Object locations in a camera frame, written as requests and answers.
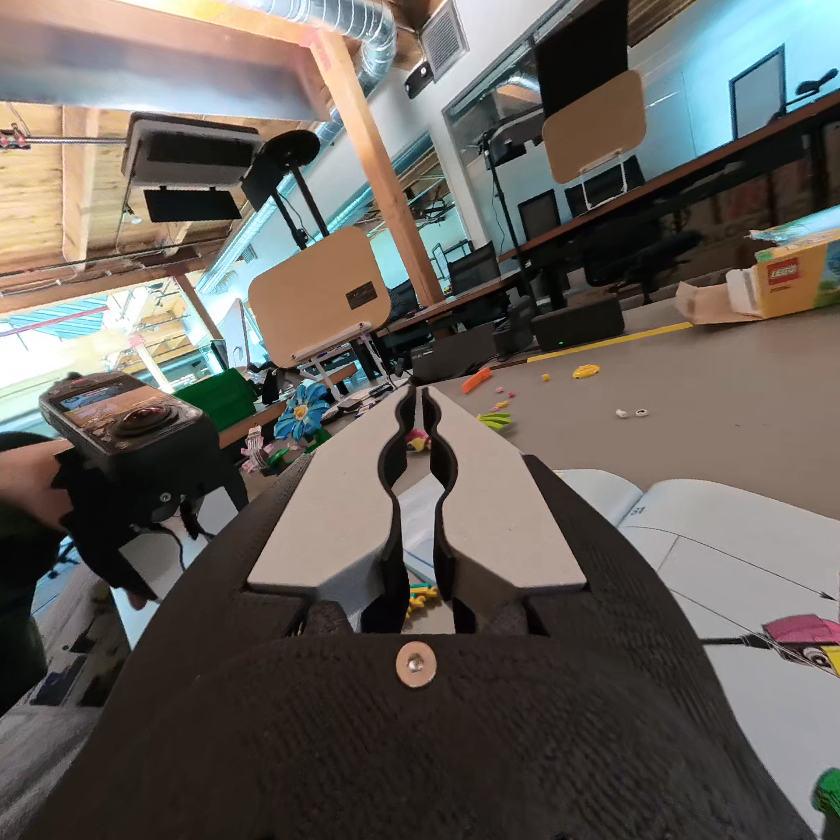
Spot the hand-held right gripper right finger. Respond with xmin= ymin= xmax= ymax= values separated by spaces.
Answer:
xmin=422 ymin=386 xmax=588 ymax=619

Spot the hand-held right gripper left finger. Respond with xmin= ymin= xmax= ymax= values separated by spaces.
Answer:
xmin=246 ymin=384 xmax=419 ymax=634

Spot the lego instruction booklet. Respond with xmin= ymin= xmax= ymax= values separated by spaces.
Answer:
xmin=29 ymin=469 xmax=840 ymax=840

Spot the person's left forearm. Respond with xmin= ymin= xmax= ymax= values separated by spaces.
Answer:
xmin=0 ymin=430 xmax=70 ymax=718

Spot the lego flower model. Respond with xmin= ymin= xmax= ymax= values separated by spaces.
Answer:
xmin=240 ymin=382 xmax=333 ymax=475

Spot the yellow lego set box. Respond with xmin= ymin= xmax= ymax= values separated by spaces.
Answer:
xmin=724 ymin=223 xmax=840 ymax=322

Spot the person's left hand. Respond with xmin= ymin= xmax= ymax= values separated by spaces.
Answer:
xmin=0 ymin=437 xmax=74 ymax=534

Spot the green storage bin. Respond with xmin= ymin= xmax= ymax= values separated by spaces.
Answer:
xmin=173 ymin=367 xmax=259 ymax=426

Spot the black box with green light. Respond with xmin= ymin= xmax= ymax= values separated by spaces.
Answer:
xmin=529 ymin=293 xmax=626 ymax=354

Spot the wooden board on white stand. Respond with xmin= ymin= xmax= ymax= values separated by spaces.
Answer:
xmin=247 ymin=226 xmax=393 ymax=378
xmin=541 ymin=68 xmax=648 ymax=210

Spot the black office chair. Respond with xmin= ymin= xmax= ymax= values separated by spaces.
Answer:
xmin=580 ymin=229 xmax=704 ymax=304

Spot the ceiling heater unit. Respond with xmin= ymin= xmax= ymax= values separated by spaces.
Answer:
xmin=121 ymin=111 xmax=265 ymax=224

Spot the black disc stand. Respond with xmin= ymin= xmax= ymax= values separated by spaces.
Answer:
xmin=241 ymin=129 xmax=330 ymax=238

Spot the long dark wooden desk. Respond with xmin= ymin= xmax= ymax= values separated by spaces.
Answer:
xmin=497 ymin=91 xmax=840 ymax=309

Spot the black hanging panel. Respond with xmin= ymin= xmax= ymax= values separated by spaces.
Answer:
xmin=532 ymin=0 xmax=630 ymax=120

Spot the dark framed monitor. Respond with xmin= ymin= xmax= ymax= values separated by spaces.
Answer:
xmin=729 ymin=44 xmax=787 ymax=140

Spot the silver ventilation duct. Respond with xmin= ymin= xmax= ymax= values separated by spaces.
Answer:
xmin=197 ymin=0 xmax=399 ymax=293

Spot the white wall vent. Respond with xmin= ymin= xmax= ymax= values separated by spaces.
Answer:
xmin=419 ymin=0 xmax=471 ymax=84

